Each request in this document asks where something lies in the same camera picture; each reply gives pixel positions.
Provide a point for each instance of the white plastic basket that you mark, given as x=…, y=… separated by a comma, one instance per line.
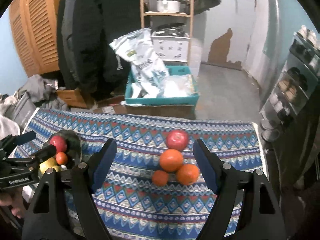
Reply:
x=171, y=47

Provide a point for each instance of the dark green glass plate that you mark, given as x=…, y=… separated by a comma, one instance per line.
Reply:
x=73, y=145

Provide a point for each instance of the wooden shelf rack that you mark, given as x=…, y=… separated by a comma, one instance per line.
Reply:
x=143, y=5

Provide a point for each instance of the white printed bag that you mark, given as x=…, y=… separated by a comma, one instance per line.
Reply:
x=140, y=60

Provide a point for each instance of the teal plastic bin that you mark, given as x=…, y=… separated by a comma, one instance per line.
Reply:
x=160, y=100

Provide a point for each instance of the large cardboard box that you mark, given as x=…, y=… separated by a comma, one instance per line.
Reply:
x=160, y=110

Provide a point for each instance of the group of shoes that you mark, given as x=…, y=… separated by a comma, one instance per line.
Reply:
x=291, y=86

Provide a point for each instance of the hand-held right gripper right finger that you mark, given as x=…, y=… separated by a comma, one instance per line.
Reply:
x=205, y=165

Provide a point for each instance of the red apple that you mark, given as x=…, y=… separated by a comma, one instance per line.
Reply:
x=177, y=140
x=59, y=143

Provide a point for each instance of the white door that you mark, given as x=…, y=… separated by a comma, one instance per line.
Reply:
x=260, y=30

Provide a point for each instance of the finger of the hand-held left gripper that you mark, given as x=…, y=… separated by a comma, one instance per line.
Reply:
x=45, y=153
x=25, y=137

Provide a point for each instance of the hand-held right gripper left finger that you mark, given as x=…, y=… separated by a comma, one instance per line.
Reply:
x=103, y=165

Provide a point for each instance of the flat cardboard box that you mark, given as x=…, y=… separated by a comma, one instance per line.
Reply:
x=110, y=108

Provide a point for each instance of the white cooking pot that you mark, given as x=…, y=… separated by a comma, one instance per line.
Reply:
x=168, y=5

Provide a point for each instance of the medium orange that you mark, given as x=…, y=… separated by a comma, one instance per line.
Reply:
x=188, y=174

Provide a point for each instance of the wooden louvered wardrobe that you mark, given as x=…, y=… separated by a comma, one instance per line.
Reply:
x=35, y=25

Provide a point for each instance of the steel pot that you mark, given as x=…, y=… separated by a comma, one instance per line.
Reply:
x=168, y=30

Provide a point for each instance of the grey tote bag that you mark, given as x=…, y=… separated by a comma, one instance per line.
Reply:
x=23, y=112

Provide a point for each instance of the large orange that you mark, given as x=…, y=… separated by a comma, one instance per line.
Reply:
x=171, y=160

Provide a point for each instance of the black jacket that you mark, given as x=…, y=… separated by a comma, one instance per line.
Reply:
x=97, y=30

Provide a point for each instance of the grey shoe rack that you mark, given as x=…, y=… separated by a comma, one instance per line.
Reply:
x=300, y=55

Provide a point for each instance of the grey clothes pile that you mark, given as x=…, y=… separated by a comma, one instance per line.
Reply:
x=40, y=87

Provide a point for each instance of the blue patterned tablecloth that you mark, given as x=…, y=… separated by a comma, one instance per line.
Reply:
x=140, y=205

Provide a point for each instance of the wooden drawer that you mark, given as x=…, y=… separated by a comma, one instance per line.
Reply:
x=75, y=97

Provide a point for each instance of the yellow lemon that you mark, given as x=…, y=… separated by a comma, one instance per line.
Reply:
x=50, y=165

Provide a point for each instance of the hanging dark bags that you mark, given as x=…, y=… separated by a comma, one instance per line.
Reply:
x=207, y=2

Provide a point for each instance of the small tangerine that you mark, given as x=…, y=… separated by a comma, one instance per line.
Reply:
x=61, y=158
x=160, y=178

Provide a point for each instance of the person's left hand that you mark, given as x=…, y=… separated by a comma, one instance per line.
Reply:
x=12, y=203

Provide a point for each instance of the clear plastic bag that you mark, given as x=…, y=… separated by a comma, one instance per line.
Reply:
x=177, y=86

